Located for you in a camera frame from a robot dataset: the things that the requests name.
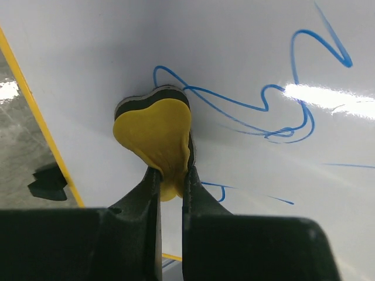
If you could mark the whiteboard wire stand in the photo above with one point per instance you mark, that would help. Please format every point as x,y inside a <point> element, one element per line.
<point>49,183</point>

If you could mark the yellow framed whiteboard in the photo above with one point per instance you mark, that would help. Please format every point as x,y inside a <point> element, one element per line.
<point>281,93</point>

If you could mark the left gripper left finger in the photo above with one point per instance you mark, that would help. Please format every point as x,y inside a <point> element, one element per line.
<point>121,242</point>

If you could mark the yellow bone-shaped eraser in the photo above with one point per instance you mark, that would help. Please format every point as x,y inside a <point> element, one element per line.
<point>157,128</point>

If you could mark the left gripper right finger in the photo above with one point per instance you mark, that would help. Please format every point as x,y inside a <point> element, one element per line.
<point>218,245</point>

